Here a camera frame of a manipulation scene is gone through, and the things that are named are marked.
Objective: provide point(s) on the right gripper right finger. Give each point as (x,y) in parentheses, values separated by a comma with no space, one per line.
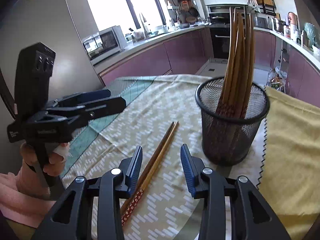
(251,215)

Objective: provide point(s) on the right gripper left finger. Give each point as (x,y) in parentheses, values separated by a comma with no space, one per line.
(71,215)

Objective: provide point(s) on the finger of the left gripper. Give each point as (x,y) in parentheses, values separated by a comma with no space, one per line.
(88,110)
(83,97)

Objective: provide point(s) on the chopstick with red patterned end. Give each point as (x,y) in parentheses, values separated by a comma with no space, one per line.
(147,177)

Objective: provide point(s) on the pink sleeve left forearm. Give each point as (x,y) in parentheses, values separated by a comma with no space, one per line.
(20,207)

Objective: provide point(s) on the left hand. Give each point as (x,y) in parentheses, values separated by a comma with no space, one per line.
(28,181)

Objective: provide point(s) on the yellow cloth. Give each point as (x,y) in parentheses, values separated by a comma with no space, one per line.
(290,176)

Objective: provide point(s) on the white microwave oven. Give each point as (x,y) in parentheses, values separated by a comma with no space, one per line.
(104,44)

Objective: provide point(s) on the patterned tablecloth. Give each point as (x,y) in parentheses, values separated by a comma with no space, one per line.
(166,210)

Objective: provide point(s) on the black mesh utensil holder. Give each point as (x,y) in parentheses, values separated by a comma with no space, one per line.
(226,141)

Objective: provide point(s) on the wooden chopsticks bundle in holder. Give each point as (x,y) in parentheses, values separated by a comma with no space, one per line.
(234,98)

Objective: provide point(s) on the bag of green vegetables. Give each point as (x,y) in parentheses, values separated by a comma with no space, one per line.
(277,79)

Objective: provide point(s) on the black built-in oven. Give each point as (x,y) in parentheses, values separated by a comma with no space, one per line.
(220,41)

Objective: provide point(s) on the steel stock pot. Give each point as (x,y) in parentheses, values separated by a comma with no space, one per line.
(278,25)

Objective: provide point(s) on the teal air fryer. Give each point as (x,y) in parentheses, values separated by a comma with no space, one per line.
(312,33)

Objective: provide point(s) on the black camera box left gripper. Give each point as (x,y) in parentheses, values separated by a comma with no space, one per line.
(34,69)

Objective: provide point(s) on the black wall spice rack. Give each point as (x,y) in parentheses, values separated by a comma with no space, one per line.
(267,7)

